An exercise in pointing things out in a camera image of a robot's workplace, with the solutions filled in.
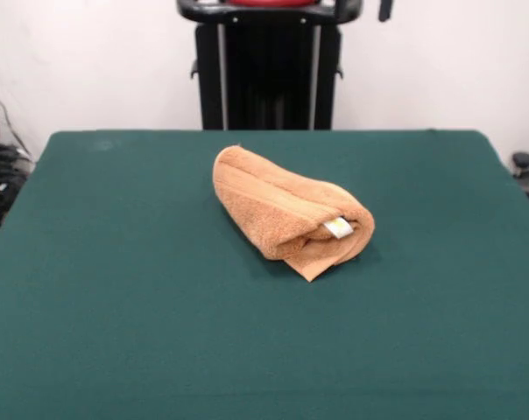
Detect dark green table cloth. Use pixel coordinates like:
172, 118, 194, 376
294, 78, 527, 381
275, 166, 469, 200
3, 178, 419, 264
0, 129, 529, 420

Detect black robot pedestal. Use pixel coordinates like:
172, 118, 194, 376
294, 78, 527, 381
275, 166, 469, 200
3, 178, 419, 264
175, 0, 362, 131

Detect grey wall cables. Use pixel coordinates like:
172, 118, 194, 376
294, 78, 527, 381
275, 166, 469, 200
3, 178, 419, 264
0, 80, 33, 158

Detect orange terry towel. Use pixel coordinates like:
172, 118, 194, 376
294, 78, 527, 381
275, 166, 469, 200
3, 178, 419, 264
212, 143, 376, 284

